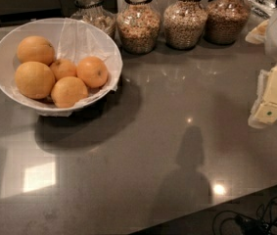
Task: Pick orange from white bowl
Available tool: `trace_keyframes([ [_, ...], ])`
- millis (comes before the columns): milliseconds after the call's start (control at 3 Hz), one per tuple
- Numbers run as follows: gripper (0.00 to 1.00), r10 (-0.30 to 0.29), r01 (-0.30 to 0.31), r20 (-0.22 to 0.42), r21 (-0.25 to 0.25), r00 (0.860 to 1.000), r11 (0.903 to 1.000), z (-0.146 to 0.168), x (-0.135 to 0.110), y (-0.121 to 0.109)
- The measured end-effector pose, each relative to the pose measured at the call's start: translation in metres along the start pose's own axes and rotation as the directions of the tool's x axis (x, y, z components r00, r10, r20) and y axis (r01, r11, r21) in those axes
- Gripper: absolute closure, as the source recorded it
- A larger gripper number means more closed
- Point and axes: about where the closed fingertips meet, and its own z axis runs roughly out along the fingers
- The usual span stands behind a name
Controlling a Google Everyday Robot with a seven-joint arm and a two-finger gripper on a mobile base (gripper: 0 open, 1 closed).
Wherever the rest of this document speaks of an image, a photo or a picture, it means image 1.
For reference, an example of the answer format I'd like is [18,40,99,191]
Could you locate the glass grain jar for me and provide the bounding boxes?
[162,0,208,50]
[205,0,251,45]

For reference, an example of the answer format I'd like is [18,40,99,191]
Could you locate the rightmost glass grain jar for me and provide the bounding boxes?
[205,0,251,45]

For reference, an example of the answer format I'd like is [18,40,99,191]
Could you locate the glass cereal jar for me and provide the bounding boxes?
[116,0,161,55]
[70,0,115,38]

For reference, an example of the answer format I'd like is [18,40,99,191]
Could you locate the white paper bowl liner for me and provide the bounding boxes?
[8,19,122,117]

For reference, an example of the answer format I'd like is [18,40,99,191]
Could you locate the white bowl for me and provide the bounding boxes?
[0,17,124,118]

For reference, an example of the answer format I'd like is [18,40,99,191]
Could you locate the small middle orange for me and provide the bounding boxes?
[50,59,76,80]

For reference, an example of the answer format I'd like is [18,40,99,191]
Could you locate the leftmost glass cereal jar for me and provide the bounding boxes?
[70,0,115,38]

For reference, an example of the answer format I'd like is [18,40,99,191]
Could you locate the large left orange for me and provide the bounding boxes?
[15,62,55,100]

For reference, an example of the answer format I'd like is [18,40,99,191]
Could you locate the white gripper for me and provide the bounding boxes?
[245,9,277,128]

